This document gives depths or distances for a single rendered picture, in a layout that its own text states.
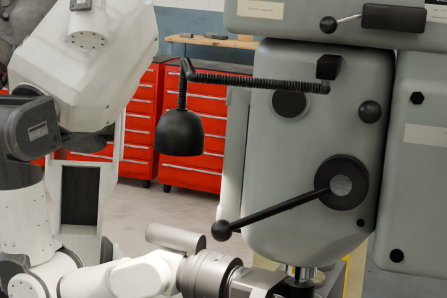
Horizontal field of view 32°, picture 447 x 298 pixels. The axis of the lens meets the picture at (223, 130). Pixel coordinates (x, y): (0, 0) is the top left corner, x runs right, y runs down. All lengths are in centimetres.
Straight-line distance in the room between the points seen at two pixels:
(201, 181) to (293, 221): 489
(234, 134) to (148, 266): 26
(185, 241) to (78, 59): 38
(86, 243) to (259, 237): 76
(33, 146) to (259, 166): 45
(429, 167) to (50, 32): 72
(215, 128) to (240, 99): 471
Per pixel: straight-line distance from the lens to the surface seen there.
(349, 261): 301
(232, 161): 115
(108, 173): 176
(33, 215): 140
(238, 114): 113
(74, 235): 180
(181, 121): 111
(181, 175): 601
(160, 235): 127
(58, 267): 145
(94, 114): 143
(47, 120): 138
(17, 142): 134
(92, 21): 131
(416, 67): 101
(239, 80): 95
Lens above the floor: 171
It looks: 11 degrees down
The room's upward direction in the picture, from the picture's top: 5 degrees clockwise
